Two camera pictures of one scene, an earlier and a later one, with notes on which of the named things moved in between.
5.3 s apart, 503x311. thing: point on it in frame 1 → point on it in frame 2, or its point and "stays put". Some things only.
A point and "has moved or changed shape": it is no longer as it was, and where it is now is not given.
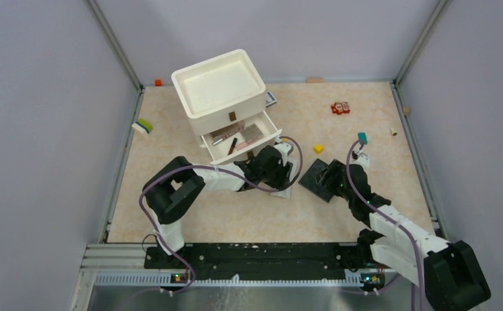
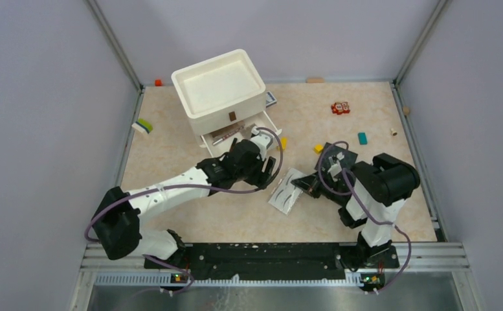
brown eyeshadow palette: (223, 132) stays put
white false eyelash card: (287, 193) has moved or changed shape
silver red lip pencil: (223, 138) stays put
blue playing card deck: (270, 100) stays put
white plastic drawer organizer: (224, 99) stays put
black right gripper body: (336, 171) → (317, 188)
